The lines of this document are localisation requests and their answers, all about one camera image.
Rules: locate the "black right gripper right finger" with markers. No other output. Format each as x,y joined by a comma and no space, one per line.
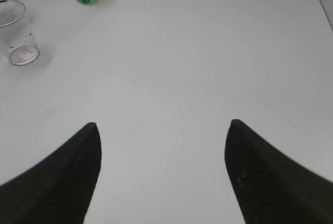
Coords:
269,186

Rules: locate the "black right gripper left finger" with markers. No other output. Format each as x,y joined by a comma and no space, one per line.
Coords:
59,188

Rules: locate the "transparent plastic cup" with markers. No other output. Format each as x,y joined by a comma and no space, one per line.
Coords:
18,44

